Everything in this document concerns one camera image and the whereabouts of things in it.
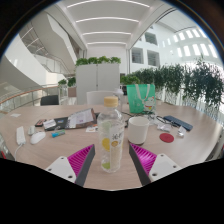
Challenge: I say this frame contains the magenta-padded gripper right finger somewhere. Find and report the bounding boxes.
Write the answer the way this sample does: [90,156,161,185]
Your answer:
[128,143,183,187]

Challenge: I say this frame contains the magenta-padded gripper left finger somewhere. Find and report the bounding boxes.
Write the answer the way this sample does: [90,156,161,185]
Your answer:
[45,144,96,187]

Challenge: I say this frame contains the clear drink bottle yellow cap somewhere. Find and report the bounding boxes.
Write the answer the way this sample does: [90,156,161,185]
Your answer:
[96,96,125,174]

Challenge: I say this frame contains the flat round red coaster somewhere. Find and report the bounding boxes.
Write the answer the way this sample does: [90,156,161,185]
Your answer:
[159,132,175,144]

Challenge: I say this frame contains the blue green tube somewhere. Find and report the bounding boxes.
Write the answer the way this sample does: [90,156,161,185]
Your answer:
[51,129,66,139]

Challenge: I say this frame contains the clear plastic packet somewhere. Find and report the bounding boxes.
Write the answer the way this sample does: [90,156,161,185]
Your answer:
[156,123,173,133]
[177,126,188,138]

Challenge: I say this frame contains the white computer mouse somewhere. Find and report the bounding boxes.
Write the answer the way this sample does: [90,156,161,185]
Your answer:
[29,131,47,145]

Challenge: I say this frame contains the white cup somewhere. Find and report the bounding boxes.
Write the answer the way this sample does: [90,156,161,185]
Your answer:
[127,116,150,146]

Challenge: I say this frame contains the black flat case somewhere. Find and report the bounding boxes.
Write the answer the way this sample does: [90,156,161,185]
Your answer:
[44,116,69,132]

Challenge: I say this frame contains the dark blue keyboard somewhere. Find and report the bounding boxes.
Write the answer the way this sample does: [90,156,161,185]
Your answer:
[163,115,194,132]

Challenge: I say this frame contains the small dark phone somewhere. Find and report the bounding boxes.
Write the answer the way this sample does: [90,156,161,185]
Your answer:
[34,118,48,128]

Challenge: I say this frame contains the white power strip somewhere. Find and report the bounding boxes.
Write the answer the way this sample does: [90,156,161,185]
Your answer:
[16,125,27,146]

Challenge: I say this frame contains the black chair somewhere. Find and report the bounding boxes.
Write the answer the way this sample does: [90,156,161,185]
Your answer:
[40,94,60,107]

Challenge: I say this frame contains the green tote bag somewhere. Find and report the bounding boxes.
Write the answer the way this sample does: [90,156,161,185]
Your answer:
[126,83,157,115]

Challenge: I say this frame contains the clear shaker bottle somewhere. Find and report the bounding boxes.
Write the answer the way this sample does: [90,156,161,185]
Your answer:
[113,87,126,112]

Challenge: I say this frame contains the white chair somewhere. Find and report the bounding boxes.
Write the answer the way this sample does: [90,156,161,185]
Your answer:
[86,90,118,106]

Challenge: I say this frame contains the glass balustrade with handrail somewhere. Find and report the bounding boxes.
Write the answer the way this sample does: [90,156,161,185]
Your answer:
[0,84,61,113]

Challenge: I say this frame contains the green plants in planter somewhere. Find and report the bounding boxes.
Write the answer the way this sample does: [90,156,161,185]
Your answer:
[58,77,77,98]

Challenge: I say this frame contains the row of green plants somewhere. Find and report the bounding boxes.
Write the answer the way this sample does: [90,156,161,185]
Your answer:
[120,58,224,108]

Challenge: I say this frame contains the white cabinet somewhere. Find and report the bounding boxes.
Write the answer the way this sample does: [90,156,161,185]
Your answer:
[75,63,121,105]

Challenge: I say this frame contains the green plants atop cabinet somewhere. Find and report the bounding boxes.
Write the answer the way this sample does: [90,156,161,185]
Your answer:
[75,55,122,67]

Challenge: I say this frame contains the ceiling light strips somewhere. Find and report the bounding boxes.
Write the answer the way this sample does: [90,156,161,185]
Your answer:
[66,0,151,46]

